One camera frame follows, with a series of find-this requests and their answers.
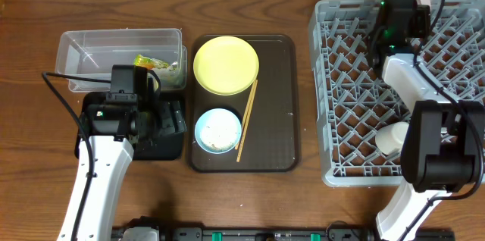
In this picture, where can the wooden chopstick right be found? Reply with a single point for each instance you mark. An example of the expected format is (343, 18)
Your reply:
(244, 131)

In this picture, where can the brown plastic serving tray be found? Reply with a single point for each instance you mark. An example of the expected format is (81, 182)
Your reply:
(272, 141)

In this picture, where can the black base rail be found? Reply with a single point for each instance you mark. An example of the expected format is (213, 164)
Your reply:
(145, 228)

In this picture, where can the black plastic tray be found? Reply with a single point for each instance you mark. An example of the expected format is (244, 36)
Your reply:
(101, 118)

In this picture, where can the light blue bowl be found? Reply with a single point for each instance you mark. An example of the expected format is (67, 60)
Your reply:
(217, 131)

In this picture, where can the grey dishwasher rack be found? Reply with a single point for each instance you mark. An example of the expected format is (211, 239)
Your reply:
(354, 103)

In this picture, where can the wooden chopstick left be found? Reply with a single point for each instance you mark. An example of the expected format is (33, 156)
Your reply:
(254, 84)

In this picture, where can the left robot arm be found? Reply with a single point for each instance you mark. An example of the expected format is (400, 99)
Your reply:
(111, 137)

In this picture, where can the white green cup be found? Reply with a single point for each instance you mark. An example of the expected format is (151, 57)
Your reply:
(390, 139)

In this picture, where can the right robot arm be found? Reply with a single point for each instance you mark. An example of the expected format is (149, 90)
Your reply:
(441, 152)

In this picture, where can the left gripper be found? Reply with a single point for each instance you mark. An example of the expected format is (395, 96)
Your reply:
(173, 119)

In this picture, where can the green snack wrapper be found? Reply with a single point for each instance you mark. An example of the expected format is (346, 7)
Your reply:
(150, 63)

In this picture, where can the clear plastic bin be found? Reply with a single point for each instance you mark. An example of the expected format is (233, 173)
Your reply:
(93, 53)

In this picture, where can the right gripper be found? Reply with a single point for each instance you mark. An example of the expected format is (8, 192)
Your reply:
(379, 52)

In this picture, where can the yellow plate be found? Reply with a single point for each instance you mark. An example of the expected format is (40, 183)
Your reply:
(226, 65)

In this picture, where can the wooden chopstick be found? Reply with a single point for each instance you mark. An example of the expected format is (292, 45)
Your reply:
(244, 131)
(254, 84)

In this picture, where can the white tissue wad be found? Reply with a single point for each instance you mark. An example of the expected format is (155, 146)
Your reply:
(168, 73)

